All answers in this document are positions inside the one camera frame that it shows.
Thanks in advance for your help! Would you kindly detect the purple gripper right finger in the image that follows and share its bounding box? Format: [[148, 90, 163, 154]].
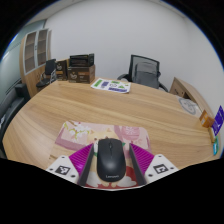
[[129, 143, 154, 186]]

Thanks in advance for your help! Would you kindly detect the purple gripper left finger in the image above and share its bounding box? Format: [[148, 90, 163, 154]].
[[69, 144, 94, 186]]

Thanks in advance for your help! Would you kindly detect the black computer mouse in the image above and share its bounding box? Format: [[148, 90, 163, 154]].
[[97, 138, 126, 182]]

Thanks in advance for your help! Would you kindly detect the pink illustrated mouse pad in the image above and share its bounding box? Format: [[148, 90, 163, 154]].
[[51, 121, 151, 190]]

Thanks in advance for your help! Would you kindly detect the round grey coaster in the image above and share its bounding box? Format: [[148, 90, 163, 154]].
[[178, 97, 200, 116]]

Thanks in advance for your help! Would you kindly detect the small brown box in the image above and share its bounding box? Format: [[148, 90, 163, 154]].
[[208, 127, 215, 143]]

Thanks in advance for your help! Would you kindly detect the orange cardboard box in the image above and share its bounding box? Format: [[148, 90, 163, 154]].
[[199, 110, 215, 128]]

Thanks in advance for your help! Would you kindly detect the green booklet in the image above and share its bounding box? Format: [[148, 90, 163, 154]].
[[213, 136, 219, 156]]

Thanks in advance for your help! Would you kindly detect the wooden side desk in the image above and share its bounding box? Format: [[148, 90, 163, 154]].
[[170, 78, 214, 117]]

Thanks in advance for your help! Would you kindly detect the white green paper sheet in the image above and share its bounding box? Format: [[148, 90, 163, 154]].
[[91, 78, 131, 93]]

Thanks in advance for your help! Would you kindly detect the brown cardboard box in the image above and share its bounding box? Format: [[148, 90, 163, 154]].
[[67, 65, 95, 84]]

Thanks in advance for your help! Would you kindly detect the black mesh office chair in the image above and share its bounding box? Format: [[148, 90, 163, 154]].
[[118, 55, 168, 92]]

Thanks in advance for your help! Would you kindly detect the black side chair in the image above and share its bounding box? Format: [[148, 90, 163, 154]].
[[36, 59, 56, 88]]

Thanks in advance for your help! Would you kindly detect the tall dark brown box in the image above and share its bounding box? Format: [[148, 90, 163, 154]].
[[56, 60, 67, 81]]

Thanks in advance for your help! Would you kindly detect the dark box on top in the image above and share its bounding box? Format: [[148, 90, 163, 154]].
[[69, 53, 94, 67]]

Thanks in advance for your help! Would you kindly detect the wooden bookshelf cabinet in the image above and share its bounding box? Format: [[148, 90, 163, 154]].
[[19, 29, 51, 97]]

